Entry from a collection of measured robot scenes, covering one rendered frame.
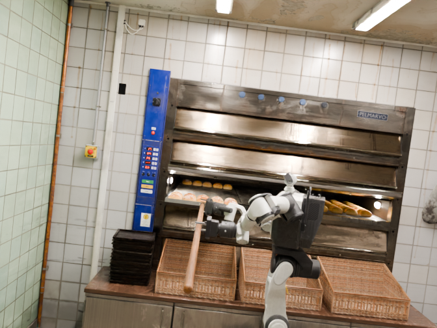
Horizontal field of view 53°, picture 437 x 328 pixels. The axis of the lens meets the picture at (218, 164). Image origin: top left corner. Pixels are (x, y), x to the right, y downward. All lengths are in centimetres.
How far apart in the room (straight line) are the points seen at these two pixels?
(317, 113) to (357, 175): 58
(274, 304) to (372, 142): 160
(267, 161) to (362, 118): 82
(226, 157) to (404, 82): 151
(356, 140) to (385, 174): 36
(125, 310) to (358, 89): 238
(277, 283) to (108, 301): 118
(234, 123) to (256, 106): 22
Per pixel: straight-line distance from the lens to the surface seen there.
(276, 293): 265
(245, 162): 342
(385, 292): 375
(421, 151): 380
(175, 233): 351
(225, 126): 341
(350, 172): 360
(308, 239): 253
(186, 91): 345
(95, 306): 317
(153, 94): 343
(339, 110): 358
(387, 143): 369
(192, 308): 309
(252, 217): 213
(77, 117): 357
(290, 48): 354
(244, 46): 350
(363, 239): 371
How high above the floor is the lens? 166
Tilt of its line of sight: 3 degrees down
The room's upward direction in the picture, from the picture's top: 7 degrees clockwise
